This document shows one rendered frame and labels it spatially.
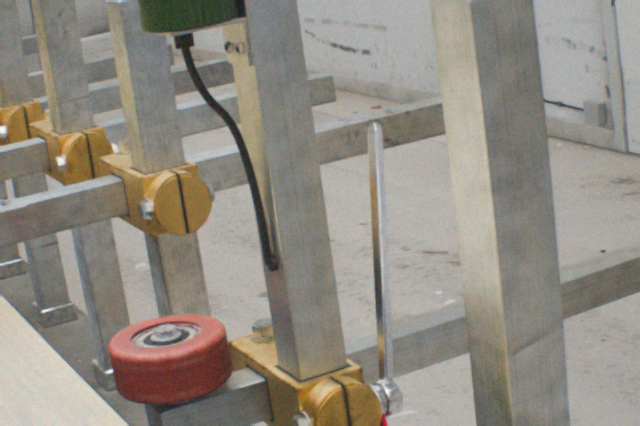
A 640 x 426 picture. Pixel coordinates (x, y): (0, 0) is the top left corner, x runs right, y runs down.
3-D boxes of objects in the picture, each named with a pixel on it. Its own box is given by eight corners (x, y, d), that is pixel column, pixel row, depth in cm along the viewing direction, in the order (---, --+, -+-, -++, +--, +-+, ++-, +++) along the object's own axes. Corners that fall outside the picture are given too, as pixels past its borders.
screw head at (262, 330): (272, 329, 97) (270, 313, 96) (285, 336, 95) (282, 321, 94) (246, 337, 96) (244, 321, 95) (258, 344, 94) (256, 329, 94)
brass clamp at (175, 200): (165, 197, 118) (156, 142, 117) (223, 226, 107) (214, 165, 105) (101, 213, 116) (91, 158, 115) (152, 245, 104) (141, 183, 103)
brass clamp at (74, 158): (85, 157, 140) (77, 111, 139) (124, 177, 128) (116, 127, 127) (31, 171, 138) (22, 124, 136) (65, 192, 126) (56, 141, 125)
